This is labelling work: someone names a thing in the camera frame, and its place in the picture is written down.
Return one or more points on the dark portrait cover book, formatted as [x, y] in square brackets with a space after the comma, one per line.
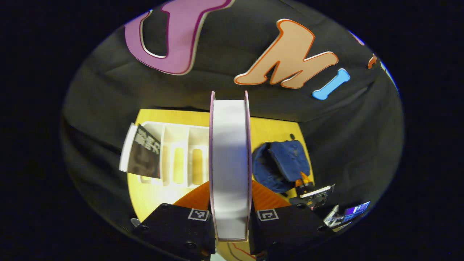
[145, 156]

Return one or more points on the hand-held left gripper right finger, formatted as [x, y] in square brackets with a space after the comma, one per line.
[282, 228]

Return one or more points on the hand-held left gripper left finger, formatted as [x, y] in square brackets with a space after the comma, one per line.
[177, 228]

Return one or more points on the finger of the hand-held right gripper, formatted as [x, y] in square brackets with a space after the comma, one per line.
[303, 181]

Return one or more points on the black backdrop cloth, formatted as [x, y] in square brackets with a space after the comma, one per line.
[344, 127]

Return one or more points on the white bookshelf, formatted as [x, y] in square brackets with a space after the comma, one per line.
[181, 137]

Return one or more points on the blue schoolbag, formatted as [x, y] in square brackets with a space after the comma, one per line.
[286, 159]

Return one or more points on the pink cover book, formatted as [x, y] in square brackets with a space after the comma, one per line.
[230, 163]

